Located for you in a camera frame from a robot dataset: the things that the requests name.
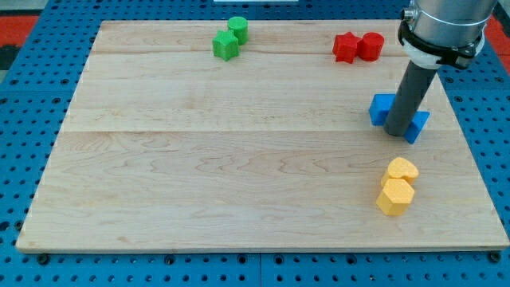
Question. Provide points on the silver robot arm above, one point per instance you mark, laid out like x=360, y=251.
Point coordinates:
x=444, y=32

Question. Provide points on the blue cube block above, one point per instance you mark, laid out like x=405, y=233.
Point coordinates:
x=380, y=107

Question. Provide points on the blue triangle block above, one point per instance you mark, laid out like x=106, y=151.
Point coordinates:
x=416, y=126

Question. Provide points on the wooden board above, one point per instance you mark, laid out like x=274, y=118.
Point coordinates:
x=167, y=149

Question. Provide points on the green star block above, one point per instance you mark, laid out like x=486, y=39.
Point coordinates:
x=225, y=45

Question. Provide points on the green cylinder block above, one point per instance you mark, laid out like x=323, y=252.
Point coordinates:
x=240, y=28

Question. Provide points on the red star block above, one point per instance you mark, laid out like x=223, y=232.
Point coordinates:
x=345, y=47

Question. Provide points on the yellow heart block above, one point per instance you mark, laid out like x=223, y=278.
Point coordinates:
x=400, y=168

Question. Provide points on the red cylinder block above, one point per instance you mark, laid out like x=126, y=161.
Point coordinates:
x=370, y=47

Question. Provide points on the yellow hexagon block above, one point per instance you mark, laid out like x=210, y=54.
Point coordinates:
x=395, y=197

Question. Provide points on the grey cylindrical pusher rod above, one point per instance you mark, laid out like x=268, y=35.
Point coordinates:
x=411, y=91

